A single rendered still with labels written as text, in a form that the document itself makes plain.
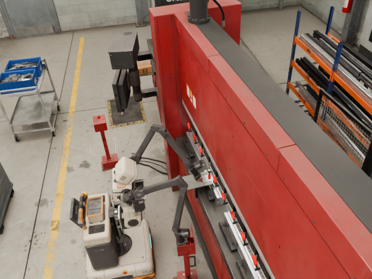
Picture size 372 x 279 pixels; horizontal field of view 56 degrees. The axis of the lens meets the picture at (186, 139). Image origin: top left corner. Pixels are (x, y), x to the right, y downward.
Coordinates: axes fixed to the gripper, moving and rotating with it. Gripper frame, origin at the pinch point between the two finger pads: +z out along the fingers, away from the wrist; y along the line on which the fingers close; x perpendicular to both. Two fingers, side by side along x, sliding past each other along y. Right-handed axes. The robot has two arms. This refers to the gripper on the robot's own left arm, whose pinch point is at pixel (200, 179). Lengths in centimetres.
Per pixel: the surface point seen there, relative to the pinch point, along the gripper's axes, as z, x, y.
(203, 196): 12.1, 7.1, -9.8
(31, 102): -36, 209, 326
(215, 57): -109, -68, -14
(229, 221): 9, -7, -52
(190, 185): -3.9, 10.5, -4.1
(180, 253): 12, 46, -52
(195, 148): 7, -6, 51
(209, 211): 12.3, 7.1, -28.7
